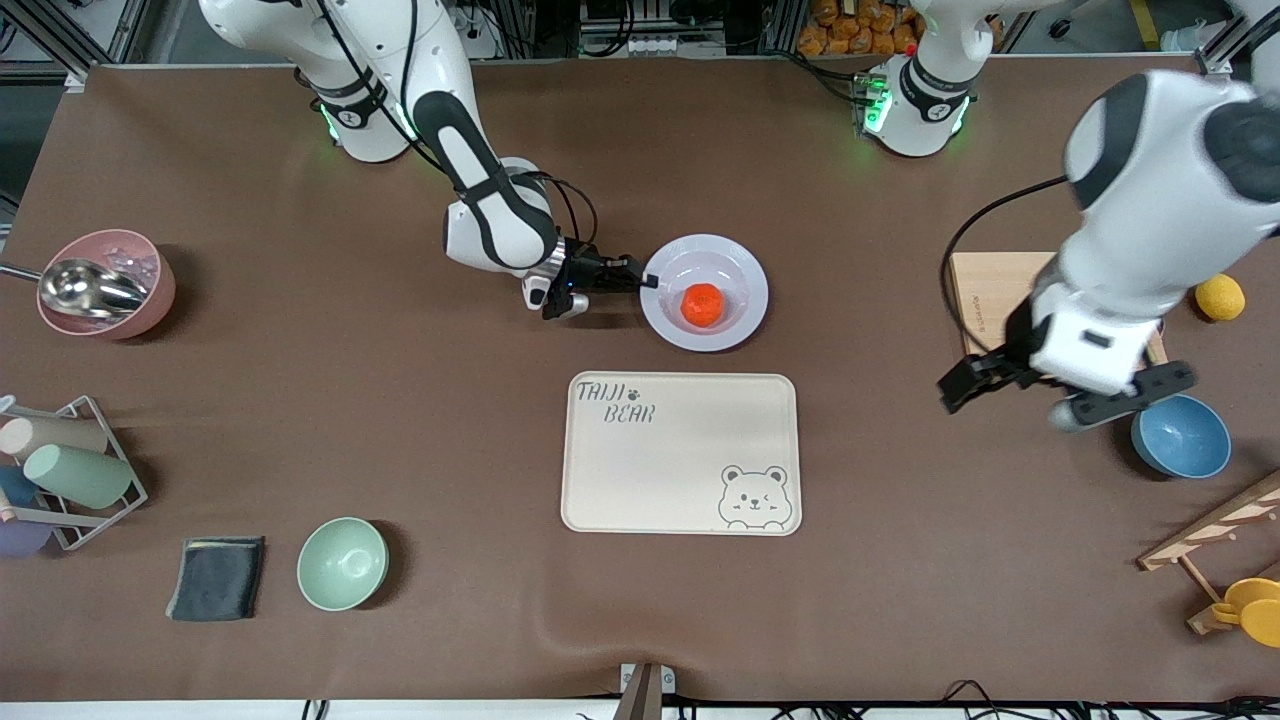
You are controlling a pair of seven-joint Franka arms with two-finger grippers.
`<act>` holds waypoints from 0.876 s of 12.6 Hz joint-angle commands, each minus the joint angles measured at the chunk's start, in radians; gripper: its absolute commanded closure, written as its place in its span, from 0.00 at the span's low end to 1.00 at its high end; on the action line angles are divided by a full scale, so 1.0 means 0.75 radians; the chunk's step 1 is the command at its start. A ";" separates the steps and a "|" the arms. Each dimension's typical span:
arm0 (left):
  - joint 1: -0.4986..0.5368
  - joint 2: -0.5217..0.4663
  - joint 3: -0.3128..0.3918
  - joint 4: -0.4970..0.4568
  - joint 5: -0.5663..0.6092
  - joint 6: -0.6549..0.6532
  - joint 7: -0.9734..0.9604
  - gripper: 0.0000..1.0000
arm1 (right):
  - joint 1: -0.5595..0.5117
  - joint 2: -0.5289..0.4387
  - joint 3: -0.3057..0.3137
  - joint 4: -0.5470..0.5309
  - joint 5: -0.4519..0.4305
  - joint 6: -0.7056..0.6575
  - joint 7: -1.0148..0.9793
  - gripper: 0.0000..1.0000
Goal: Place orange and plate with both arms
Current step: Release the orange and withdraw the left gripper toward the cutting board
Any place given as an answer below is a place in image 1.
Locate orange fruit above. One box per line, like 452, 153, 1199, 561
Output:
680, 283, 727, 329

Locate pale lavender plate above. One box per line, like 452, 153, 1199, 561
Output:
639, 234, 770, 353

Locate wooden cutting board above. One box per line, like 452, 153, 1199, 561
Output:
948, 251, 1169, 367

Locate blue bowl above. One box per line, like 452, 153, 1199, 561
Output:
1131, 393, 1233, 480

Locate cream bear print tray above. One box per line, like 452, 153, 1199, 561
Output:
560, 372, 803, 537

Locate yellow lemon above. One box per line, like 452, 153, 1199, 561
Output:
1196, 273, 1247, 322

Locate white power strip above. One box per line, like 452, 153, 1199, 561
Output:
455, 0, 501, 61

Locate wooden mug rack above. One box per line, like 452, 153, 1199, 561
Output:
1137, 470, 1280, 636

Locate pile of orange bread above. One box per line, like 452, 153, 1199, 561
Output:
797, 0, 926, 57

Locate yellow mug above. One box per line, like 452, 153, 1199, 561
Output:
1210, 577, 1280, 649

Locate mint green bowl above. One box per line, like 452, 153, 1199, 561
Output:
296, 516, 390, 612

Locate pink bowl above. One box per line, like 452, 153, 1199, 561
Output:
37, 229, 178, 342

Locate dark grey folded cloth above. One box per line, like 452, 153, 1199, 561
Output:
165, 536, 267, 623

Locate shiny metal scoop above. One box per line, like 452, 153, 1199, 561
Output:
0, 258, 151, 322

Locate mint green cup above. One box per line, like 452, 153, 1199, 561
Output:
22, 443, 136, 510

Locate beige cup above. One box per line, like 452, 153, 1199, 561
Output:
0, 415, 109, 459

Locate purple cup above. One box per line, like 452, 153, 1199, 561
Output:
0, 518, 53, 559

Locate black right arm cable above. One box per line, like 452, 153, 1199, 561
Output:
515, 170, 601, 263

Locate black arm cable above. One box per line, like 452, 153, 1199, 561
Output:
940, 175, 1071, 361
515, 170, 601, 263

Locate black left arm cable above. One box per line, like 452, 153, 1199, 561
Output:
940, 175, 1071, 361

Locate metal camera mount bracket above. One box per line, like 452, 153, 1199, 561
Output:
612, 662, 676, 720

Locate grey wire cup rack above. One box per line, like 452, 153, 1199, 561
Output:
0, 395, 149, 552

